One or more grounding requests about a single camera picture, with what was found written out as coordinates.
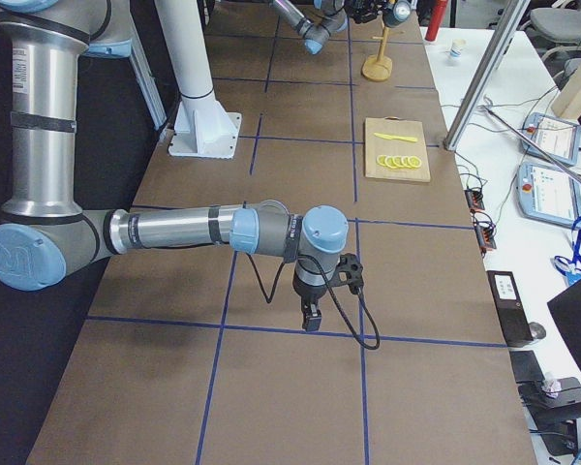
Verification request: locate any white pillar with base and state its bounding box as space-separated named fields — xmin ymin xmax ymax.
xmin=155 ymin=0 xmax=242 ymax=159

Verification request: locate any teach pendant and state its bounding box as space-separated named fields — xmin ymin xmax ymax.
xmin=516 ymin=162 xmax=581 ymax=229
xmin=523 ymin=112 xmax=581 ymax=167

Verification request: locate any black camera cable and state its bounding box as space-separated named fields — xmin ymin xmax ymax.
xmin=297 ymin=254 xmax=381 ymax=352

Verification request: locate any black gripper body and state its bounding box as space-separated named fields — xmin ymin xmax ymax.
xmin=293 ymin=283 xmax=327 ymax=308
xmin=351 ymin=0 xmax=385 ymax=24

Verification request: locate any black power brick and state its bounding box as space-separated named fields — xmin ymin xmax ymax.
xmin=487 ymin=270 xmax=533 ymax=348

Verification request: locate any teach pendant near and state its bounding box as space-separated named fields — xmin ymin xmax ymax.
xmin=516 ymin=162 xmax=581 ymax=229

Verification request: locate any black computer mouse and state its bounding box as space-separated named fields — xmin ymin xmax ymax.
xmin=529 ymin=322 xmax=547 ymax=342

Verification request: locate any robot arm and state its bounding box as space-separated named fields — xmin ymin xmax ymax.
xmin=267 ymin=0 xmax=389 ymax=55
xmin=0 ymin=29 xmax=158 ymax=339

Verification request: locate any orange connector box two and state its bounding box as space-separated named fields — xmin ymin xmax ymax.
xmin=474 ymin=221 xmax=497 ymax=253

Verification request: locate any lemon slice two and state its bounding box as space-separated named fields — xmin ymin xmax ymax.
xmin=384 ymin=156 xmax=399 ymax=170

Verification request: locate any white paper cup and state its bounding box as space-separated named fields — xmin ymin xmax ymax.
xmin=448 ymin=38 xmax=467 ymax=64

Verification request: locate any wooden cup storage rack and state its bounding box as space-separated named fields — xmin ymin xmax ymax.
xmin=361 ymin=22 xmax=392 ymax=82

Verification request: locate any lemon slice three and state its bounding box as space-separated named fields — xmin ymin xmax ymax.
xmin=393 ymin=156 xmax=406 ymax=169

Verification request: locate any yellow plastic knife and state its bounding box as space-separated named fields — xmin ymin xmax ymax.
xmin=373 ymin=132 xmax=418 ymax=143

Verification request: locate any blue lanyard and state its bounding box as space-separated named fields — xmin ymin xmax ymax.
xmin=554 ymin=215 xmax=581 ymax=287

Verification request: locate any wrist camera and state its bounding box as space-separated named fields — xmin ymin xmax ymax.
xmin=336 ymin=253 xmax=364 ymax=295

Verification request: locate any lemon slice four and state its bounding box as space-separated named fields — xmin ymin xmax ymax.
xmin=401 ymin=156 xmax=413 ymax=169

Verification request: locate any lemon slice one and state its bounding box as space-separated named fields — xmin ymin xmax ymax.
xmin=377 ymin=155 xmax=389 ymax=168

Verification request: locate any orange connector box one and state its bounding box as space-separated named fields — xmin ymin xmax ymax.
xmin=464 ymin=189 xmax=485 ymax=211

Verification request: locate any dark blue cup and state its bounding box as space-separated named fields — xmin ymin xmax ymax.
xmin=382 ymin=0 xmax=412 ymax=28

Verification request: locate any grey office chair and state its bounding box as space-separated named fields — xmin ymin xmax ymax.
xmin=529 ymin=8 xmax=581 ymax=62

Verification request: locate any teach pendant far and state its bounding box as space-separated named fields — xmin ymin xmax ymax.
xmin=523 ymin=112 xmax=581 ymax=167

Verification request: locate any wooden cutting board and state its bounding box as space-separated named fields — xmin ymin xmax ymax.
xmin=364 ymin=117 xmax=431 ymax=183

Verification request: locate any lemon slice five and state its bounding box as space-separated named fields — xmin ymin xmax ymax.
xmin=409 ymin=156 xmax=422 ymax=170

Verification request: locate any aluminium frame post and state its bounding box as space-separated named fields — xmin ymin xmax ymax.
xmin=443 ymin=0 xmax=531 ymax=151

